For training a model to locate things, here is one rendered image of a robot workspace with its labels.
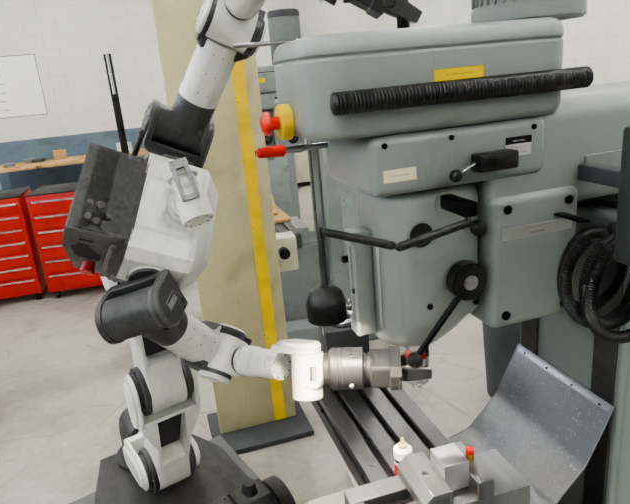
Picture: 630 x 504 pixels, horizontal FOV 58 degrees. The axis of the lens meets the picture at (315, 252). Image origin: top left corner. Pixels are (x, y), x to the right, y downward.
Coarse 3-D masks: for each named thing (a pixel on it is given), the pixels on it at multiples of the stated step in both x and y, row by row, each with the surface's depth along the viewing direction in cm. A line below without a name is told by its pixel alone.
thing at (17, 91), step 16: (0, 64) 853; (16, 64) 859; (32, 64) 865; (0, 80) 858; (16, 80) 864; (32, 80) 871; (0, 96) 864; (16, 96) 870; (32, 96) 876; (0, 112) 870; (16, 112) 876; (32, 112) 882
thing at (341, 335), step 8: (320, 328) 171; (328, 328) 158; (336, 328) 158; (344, 328) 157; (320, 336) 174; (328, 336) 156; (336, 336) 156; (344, 336) 156; (352, 336) 157; (360, 336) 157; (368, 336) 157; (328, 344) 157; (336, 344) 157; (344, 344) 157; (352, 344) 157; (360, 344) 158; (368, 344) 158; (368, 384) 162
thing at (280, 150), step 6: (282, 144) 108; (306, 144) 109; (312, 144) 110; (318, 144) 110; (324, 144) 110; (258, 150) 107; (264, 150) 107; (270, 150) 107; (276, 150) 107; (282, 150) 107; (288, 150) 108; (294, 150) 109; (300, 150) 109; (258, 156) 107; (264, 156) 107; (270, 156) 107; (276, 156) 108; (282, 156) 108
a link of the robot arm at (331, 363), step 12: (336, 348) 120; (300, 360) 119; (312, 360) 118; (324, 360) 119; (336, 360) 117; (300, 372) 119; (312, 372) 118; (324, 372) 118; (336, 372) 116; (300, 384) 119; (312, 384) 118; (336, 384) 117; (300, 396) 119; (312, 396) 118
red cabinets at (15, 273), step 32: (0, 192) 535; (32, 192) 518; (64, 192) 508; (0, 224) 508; (32, 224) 512; (64, 224) 516; (0, 256) 516; (32, 256) 523; (64, 256) 524; (0, 288) 522; (32, 288) 530; (64, 288) 534
